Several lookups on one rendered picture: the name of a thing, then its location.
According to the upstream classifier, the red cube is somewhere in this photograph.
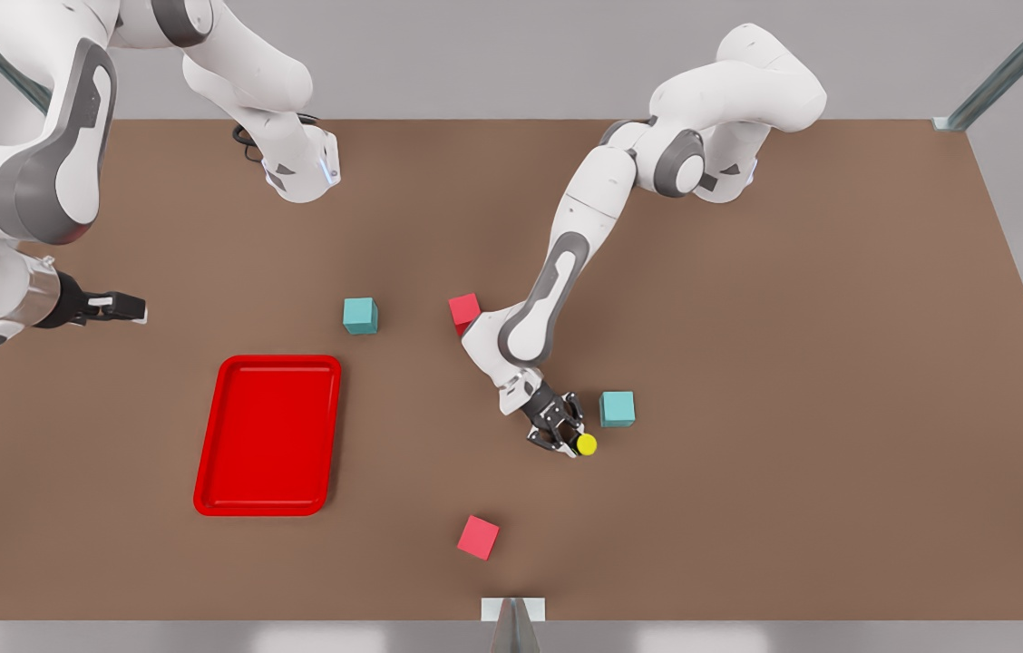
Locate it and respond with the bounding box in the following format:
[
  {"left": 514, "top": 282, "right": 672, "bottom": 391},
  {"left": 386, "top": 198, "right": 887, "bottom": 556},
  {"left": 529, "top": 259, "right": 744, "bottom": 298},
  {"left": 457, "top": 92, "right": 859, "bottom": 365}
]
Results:
[
  {"left": 457, "top": 515, "right": 502, "bottom": 561},
  {"left": 448, "top": 292, "right": 483, "bottom": 337}
]

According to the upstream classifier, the teal cube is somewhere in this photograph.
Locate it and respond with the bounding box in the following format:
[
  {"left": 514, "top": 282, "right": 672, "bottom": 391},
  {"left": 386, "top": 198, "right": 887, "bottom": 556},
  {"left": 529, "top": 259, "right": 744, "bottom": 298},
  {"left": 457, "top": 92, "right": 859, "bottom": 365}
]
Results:
[
  {"left": 599, "top": 391, "right": 637, "bottom": 429},
  {"left": 343, "top": 297, "right": 380, "bottom": 336}
]

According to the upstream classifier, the black cable loop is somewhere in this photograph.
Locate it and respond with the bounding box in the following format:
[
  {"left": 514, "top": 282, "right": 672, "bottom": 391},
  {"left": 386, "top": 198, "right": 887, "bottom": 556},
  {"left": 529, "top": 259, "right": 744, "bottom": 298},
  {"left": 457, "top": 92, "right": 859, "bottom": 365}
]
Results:
[{"left": 232, "top": 112, "right": 322, "bottom": 164}]

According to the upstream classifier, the red plastic tray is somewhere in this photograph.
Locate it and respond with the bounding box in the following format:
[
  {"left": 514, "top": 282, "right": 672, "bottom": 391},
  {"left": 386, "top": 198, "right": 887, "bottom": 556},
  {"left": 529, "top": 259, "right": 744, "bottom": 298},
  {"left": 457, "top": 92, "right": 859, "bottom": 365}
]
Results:
[{"left": 193, "top": 355, "right": 343, "bottom": 518}]

